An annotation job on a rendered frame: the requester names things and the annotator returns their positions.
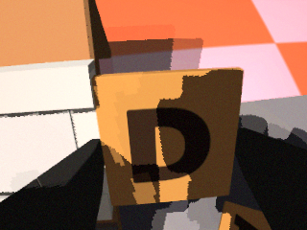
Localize orange tile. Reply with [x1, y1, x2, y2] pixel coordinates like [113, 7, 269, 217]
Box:
[218, 202, 272, 230]
[91, 66, 245, 206]

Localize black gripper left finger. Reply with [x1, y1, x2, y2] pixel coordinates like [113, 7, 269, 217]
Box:
[0, 138, 105, 230]

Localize brown wooden board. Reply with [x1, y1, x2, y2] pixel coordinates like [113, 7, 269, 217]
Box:
[0, 0, 111, 202]

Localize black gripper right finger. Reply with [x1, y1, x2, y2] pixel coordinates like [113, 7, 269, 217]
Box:
[234, 127, 307, 230]

